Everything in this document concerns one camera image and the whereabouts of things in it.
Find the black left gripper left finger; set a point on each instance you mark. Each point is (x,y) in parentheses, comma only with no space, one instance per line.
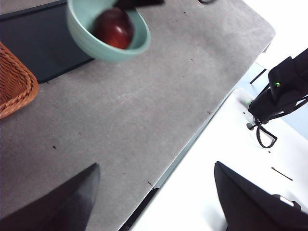
(60,207)

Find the brown wicker basket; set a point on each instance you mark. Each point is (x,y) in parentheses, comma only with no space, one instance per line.
(14,84)

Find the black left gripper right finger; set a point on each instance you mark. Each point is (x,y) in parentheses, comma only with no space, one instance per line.
(247,207)

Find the thin black rod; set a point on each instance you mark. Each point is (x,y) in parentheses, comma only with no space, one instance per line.
(258,76)

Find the black rectangular tray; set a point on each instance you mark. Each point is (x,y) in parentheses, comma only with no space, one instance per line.
(36,43)

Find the teal ribbed bowl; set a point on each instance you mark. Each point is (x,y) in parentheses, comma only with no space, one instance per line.
(106,51)

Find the dark red plum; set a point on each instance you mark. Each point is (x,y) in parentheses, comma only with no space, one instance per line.
(115,29)

